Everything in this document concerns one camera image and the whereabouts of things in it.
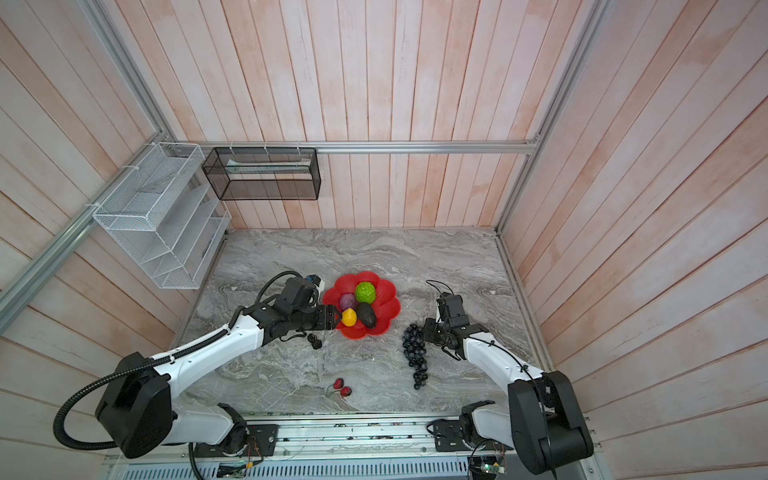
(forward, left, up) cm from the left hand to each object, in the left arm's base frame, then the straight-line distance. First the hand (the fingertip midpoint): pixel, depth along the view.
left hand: (332, 322), depth 84 cm
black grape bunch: (-7, -24, -5) cm, 25 cm away
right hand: (+2, -29, -8) cm, 30 cm away
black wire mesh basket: (+53, +29, +13) cm, 61 cm away
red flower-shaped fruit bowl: (+11, -16, -9) cm, 22 cm away
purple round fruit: (+11, -3, -6) cm, 12 cm away
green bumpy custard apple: (+13, -9, -4) cm, 16 cm away
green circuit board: (-34, +22, -12) cm, 42 cm away
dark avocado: (+6, -9, -7) cm, 13 cm away
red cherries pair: (-16, -4, -9) cm, 19 cm away
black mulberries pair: (-2, +6, -9) cm, 11 cm away
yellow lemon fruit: (+5, -4, -6) cm, 8 cm away
